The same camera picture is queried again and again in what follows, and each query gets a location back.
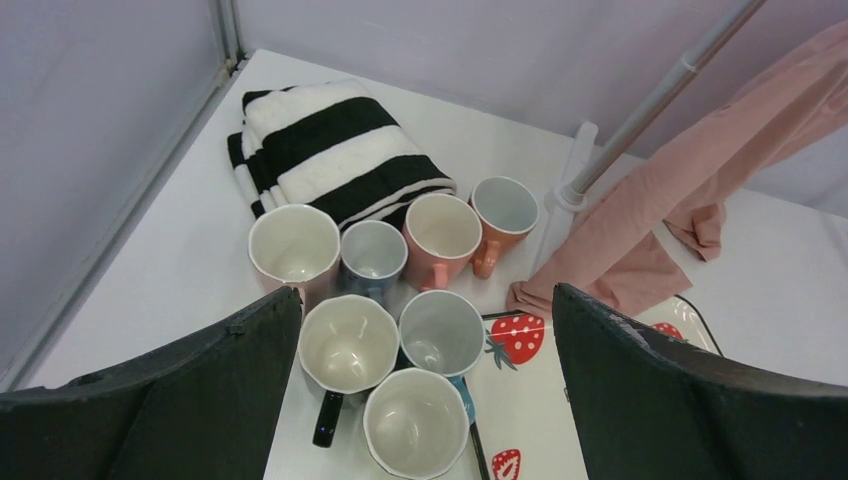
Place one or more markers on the pink shorts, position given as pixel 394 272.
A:
pixel 611 252

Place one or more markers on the strawberry print tray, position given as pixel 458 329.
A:
pixel 523 428

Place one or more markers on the grey blue mug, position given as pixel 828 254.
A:
pixel 373 255

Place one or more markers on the floral salmon mug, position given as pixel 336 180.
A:
pixel 508 212

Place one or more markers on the plain pink tall mug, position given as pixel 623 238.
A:
pixel 442 233

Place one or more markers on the black faceted mug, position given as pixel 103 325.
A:
pixel 347 345

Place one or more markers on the green faceted mug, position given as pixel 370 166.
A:
pixel 415 424

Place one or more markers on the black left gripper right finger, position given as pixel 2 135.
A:
pixel 650 406

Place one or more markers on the bright blue mug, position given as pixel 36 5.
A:
pixel 442 332

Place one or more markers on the black white striped towel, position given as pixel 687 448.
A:
pixel 331 146

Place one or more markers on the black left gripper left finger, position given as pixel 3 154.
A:
pixel 204 406

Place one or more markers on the pale pink faceted mug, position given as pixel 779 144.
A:
pixel 296 246

